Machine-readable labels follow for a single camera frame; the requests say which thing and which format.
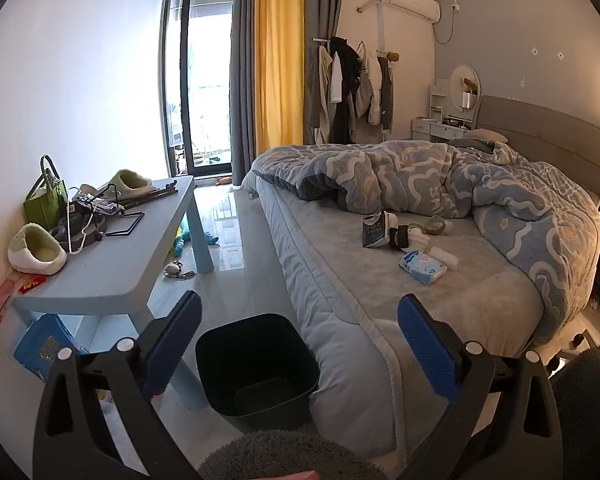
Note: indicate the beige coat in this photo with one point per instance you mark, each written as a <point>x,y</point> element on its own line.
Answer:
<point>322,90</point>

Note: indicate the white slipper far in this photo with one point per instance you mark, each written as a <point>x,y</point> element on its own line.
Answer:
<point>127,182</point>

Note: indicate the dark printed pouch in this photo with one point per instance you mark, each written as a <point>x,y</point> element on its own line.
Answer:
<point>374,230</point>

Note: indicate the yellow curtain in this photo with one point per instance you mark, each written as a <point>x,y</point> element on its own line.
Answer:
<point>280,60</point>

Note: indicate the dark wooden sticks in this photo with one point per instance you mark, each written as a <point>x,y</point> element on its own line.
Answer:
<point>152,191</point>

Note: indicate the grey curtain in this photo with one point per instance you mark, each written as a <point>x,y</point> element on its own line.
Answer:
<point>242,70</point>
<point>322,10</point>

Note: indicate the bed with grey cover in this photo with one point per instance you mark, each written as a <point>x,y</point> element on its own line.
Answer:
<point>360,280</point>

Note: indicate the white clothes hanger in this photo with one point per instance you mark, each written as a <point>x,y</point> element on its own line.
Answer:
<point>69,230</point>

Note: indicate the grey pillow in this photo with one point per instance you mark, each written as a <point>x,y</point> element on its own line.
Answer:
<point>467,143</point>

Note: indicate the white jacket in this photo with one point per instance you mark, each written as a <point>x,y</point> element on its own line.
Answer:
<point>372,90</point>

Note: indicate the brown tape roll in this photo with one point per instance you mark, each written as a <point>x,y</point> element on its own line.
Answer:
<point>436,225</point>

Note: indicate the beige pillow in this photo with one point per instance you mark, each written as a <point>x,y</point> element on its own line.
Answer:
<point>485,135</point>

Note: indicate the white desk shelf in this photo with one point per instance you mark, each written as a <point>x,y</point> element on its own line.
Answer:
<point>437,97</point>

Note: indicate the orange floor toy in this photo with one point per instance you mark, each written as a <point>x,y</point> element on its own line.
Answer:
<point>223,180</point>

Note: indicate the red packet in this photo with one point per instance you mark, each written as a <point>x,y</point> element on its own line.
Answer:
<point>30,284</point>

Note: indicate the light blue table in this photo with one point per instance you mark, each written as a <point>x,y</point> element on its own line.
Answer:
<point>125,270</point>

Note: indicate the white slipper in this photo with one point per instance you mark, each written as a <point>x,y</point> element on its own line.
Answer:
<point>35,255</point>
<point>127,182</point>

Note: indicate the blue wet wipes pack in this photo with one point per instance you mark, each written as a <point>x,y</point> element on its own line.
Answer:
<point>422,267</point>

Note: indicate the white air conditioner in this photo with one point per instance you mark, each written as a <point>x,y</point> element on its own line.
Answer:
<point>410,2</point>

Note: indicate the white clothes rack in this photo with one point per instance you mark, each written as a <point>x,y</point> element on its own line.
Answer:
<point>380,25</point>

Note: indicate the blue wave patterned blanket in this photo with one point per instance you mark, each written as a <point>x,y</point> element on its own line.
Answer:
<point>405,175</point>

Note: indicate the blue dinosaur toy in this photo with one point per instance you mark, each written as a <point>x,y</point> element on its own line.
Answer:
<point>180,247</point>

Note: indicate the white slipper near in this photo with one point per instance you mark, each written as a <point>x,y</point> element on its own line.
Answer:
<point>35,255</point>

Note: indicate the grey pants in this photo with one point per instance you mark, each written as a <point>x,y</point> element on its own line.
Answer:
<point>387,100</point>

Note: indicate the green handbag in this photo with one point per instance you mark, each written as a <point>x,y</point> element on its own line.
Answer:
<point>42,205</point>

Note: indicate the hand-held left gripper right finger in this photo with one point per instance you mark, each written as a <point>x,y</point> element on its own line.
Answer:
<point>425,345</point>

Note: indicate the black trash bin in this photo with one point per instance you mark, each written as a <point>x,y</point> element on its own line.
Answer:
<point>215,355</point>

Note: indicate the white vanity desk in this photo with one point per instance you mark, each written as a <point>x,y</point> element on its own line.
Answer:
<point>437,130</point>

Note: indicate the blue printed bag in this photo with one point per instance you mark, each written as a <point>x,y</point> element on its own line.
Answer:
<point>45,345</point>

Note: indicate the white shirt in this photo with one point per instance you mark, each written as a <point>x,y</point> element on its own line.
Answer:
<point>336,80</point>

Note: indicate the round mirror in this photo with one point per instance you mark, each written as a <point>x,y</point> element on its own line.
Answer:
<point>462,77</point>

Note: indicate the grey bed headboard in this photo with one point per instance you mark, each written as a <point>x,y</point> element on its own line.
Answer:
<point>545,135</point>

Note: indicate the black framed glass door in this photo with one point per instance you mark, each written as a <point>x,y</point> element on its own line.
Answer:
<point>182,85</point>

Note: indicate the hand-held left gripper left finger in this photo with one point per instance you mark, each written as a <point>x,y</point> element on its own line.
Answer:
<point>172,345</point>

